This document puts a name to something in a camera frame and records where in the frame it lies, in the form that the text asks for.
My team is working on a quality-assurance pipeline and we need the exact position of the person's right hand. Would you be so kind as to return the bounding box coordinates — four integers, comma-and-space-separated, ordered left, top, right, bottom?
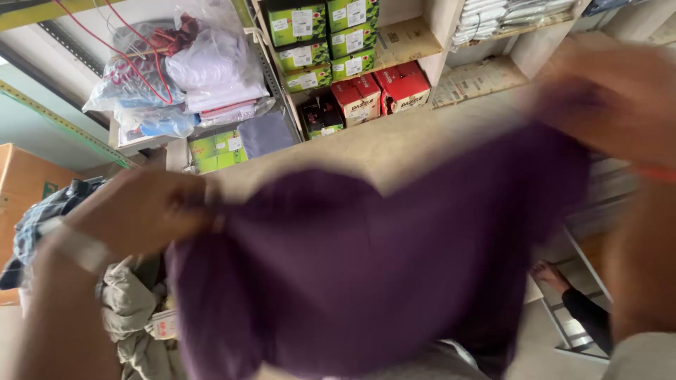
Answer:
528, 33, 676, 171

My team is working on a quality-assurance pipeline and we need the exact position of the person's left hand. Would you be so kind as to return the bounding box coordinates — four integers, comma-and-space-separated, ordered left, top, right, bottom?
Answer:
66, 168, 227, 260

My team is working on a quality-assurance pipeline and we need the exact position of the purple garment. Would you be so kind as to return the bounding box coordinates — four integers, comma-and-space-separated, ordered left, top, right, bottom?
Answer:
165, 79, 593, 380

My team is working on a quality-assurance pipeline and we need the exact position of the red wristband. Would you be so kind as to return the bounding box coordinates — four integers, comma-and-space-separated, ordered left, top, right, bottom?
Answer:
631, 165, 676, 183

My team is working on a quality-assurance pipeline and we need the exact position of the white paper tag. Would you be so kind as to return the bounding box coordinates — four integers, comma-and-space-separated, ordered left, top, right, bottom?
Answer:
150, 310, 178, 342

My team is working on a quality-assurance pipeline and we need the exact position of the metal rack with plastic bags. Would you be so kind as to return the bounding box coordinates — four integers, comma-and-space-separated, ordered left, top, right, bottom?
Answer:
82, 0, 303, 175

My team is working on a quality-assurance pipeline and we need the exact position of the white wristband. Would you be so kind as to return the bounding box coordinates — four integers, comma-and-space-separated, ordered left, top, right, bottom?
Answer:
36, 215, 113, 274

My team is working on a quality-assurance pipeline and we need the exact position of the yellow-green slotted metal beam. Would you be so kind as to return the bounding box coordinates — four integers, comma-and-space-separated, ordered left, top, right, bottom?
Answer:
0, 79, 137, 171

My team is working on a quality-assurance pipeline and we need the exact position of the brown cardboard carton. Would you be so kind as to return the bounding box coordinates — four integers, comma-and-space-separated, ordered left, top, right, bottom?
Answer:
0, 142, 85, 307

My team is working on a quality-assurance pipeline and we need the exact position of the wooden shelf with boxes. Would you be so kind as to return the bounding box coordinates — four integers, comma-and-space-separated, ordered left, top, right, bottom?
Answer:
248, 0, 676, 142

